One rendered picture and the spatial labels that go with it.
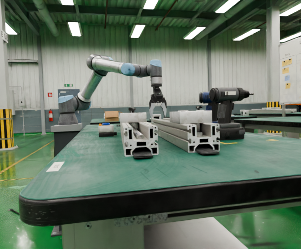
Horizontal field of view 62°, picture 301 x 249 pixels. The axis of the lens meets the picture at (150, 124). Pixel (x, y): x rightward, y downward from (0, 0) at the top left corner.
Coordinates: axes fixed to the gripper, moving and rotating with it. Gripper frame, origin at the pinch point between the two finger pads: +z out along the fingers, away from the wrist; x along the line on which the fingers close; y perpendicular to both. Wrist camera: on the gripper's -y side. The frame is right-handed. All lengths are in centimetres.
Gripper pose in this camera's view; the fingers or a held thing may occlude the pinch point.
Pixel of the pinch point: (158, 115)
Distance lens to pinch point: 158.7
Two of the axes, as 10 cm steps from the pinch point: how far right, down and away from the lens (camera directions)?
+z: 0.4, 10.0, 0.5
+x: -9.9, 0.5, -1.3
